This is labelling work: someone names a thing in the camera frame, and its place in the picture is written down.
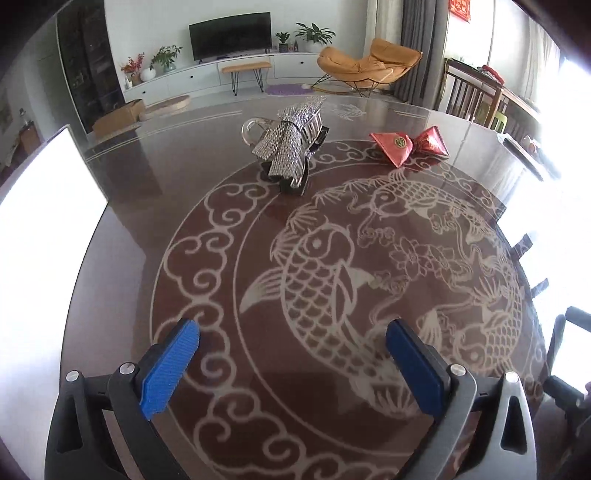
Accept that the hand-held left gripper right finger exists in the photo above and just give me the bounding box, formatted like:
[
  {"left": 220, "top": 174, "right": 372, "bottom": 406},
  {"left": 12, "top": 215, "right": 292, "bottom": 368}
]
[{"left": 385, "top": 318, "right": 539, "bottom": 480}]

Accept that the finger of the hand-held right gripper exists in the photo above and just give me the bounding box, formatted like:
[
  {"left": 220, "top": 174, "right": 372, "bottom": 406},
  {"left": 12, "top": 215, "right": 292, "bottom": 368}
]
[
  {"left": 546, "top": 305, "right": 591, "bottom": 370},
  {"left": 542, "top": 376, "right": 591, "bottom": 432}
]

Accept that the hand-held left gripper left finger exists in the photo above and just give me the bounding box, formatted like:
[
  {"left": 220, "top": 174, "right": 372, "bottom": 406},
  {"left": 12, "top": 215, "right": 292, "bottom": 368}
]
[{"left": 44, "top": 318, "right": 201, "bottom": 480}]

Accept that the brown patterned desktop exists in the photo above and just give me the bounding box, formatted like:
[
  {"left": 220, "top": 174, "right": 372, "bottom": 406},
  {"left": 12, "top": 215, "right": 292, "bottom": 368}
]
[{"left": 58, "top": 95, "right": 568, "bottom": 480}]

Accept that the red candy-shaped packet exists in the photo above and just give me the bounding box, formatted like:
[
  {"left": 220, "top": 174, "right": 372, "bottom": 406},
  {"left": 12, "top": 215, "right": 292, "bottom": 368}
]
[{"left": 369, "top": 126, "right": 451, "bottom": 168}]

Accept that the green plastic stool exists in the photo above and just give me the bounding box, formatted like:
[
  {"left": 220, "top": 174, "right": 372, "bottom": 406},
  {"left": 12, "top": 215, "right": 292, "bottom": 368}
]
[{"left": 475, "top": 102, "right": 509, "bottom": 131}]

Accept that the cardboard box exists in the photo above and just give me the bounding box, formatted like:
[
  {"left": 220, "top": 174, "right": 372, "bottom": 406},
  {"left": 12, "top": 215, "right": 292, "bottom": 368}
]
[{"left": 92, "top": 99, "right": 146, "bottom": 137}]

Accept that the large rhinestone hair clip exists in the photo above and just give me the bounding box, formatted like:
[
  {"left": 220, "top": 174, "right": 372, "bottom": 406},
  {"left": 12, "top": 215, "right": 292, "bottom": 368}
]
[{"left": 241, "top": 96, "right": 329, "bottom": 195}]

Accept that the round beige mat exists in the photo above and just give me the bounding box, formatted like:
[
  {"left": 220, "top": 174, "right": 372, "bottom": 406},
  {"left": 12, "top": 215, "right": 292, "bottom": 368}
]
[{"left": 144, "top": 95, "right": 191, "bottom": 116}]

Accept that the wooden chair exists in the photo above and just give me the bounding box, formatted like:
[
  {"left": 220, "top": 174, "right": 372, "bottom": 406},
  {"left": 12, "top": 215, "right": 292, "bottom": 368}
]
[{"left": 443, "top": 59, "right": 504, "bottom": 123}]

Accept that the white television cabinet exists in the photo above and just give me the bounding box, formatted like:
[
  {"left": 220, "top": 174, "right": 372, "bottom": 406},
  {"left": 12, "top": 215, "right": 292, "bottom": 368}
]
[{"left": 122, "top": 52, "right": 333, "bottom": 106}]

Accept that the red flower plant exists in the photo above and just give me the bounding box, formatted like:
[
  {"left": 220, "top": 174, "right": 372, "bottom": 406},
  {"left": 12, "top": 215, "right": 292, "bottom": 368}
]
[{"left": 121, "top": 53, "right": 145, "bottom": 86}]

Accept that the green potted plant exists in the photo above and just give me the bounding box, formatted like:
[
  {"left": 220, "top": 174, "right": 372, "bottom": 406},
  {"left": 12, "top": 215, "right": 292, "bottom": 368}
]
[{"left": 150, "top": 45, "right": 183, "bottom": 73}]

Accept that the orange lounge chair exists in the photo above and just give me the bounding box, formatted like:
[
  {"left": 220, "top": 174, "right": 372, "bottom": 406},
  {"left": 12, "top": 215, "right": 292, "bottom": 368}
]
[{"left": 310, "top": 38, "right": 423, "bottom": 97}]

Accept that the wooden bench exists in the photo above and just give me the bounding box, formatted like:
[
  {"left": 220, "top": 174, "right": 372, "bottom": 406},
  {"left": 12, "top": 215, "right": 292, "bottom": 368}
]
[{"left": 221, "top": 61, "right": 272, "bottom": 97}]

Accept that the dark display cabinet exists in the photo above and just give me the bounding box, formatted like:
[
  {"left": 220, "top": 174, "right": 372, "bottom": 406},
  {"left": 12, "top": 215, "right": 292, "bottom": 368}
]
[{"left": 55, "top": 0, "right": 125, "bottom": 134}]

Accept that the grey curtain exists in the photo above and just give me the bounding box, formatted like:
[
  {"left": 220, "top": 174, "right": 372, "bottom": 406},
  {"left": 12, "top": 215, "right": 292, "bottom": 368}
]
[{"left": 392, "top": 0, "right": 455, "bottom": 109}]

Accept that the black television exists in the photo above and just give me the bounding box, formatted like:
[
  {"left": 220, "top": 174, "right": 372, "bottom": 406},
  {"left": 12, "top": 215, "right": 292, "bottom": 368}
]
[{"left": 188, "top": 11, "right": 272, "bottom": 63}]

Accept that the large leafy potted plant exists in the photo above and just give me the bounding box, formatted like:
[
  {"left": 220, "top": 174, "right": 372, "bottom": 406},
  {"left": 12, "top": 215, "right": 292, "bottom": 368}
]
[{"left": 294, "top": 22, "right": 337, "bottom": 54}]

